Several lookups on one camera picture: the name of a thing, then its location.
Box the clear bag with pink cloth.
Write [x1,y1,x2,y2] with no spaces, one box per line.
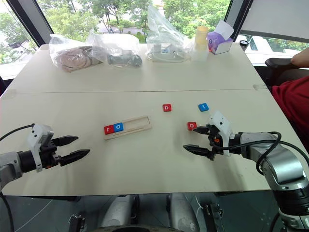
[49,33,105,73]

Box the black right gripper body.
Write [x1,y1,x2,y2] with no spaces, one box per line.
[206,125,225,161]

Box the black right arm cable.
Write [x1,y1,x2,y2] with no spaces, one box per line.
[217,131,309,176]

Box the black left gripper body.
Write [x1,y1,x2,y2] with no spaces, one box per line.
[39,138,62,170]

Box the black metal bracket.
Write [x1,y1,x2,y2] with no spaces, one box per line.
[68,213,85,232]
[204,203,222,232]

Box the white window blind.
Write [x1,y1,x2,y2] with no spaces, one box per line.
[238,0,309,44]

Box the person's red shirt torso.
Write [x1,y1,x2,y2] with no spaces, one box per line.
[271,75,309,156]

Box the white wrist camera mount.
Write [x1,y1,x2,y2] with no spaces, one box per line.
[205,110,234,157]
[26,123,55,173]

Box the clear bag with white device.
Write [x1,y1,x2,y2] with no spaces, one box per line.
[145,4,194,63]

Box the yellow plastic cup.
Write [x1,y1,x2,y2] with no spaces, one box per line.
[194,26,210,52]

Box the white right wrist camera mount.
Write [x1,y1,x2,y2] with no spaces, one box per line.
[205,110,234,157]

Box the black chair armrest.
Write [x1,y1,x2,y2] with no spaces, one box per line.
[265,58,300,86]

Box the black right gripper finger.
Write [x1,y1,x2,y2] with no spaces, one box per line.
[193,127,211,136]
[183,144,216,161]

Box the wooden letter tray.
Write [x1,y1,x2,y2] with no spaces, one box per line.
[103,116,153,141]

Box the clear bag with grey items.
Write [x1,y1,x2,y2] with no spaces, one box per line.
[92,32,143,69]

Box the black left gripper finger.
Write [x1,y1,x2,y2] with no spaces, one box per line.
[59,149,91,168]
[53,135,79,148]

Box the grey robot leg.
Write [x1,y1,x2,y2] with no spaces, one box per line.
[99,194,141,229]
[166,193,201,229]

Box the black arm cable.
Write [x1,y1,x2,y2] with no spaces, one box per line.
[0,124,34,142]
[217,131,309,176]

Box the purple and white carton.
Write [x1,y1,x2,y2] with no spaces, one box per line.
[207,19,235,56]

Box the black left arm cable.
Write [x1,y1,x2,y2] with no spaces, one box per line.
[0,124,34,142]

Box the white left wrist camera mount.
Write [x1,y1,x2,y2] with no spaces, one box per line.
[26,123,55,173]

